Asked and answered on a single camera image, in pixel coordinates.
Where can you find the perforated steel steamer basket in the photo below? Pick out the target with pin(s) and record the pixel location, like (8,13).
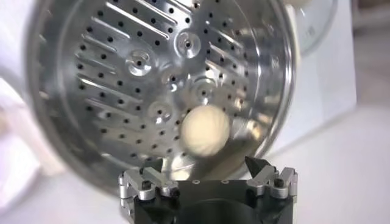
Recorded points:
(122,91)

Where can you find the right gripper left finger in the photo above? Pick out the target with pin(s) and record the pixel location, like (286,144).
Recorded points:
(146,182)

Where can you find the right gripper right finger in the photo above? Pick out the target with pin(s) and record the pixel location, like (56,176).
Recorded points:
(268,179)

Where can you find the white steamed baozi bun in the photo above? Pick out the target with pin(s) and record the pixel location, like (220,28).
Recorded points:
(204,131)

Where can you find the round glass pot lid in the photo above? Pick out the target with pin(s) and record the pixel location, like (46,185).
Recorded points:
(317,24)

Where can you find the cream electric cooker base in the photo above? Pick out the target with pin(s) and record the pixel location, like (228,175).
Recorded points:
(18,158)

